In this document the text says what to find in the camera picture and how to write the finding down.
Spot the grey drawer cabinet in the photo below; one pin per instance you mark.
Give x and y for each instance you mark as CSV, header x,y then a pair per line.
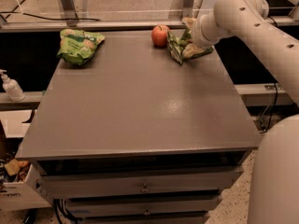
x,y
132,115

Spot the white pump bottle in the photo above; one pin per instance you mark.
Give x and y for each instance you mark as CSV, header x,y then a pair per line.
x,y
11,87

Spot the metal drawer handle lower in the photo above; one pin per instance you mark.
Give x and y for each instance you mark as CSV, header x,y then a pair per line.
x,y
146,212

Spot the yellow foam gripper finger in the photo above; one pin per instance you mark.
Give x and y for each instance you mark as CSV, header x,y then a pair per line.
x,y
188,22

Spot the light green snack bag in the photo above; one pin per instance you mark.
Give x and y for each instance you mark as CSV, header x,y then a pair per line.
x,y
78,46

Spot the white cardboard box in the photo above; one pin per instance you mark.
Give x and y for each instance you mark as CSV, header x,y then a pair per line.
x,y
23,194

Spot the green jalapeno kettle chip bag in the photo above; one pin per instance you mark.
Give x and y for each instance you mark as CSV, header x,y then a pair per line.
x,y
182,49

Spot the metal drawer handle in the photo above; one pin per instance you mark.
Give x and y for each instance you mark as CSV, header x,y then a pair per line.
x,y
145,188
146,212

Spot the metal drawer handle upper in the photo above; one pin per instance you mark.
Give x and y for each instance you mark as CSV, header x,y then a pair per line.
x,y
145,188

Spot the red apple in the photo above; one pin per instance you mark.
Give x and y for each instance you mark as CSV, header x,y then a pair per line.
x,y
159,35

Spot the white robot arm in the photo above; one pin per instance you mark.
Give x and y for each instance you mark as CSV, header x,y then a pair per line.
x,y
274,188

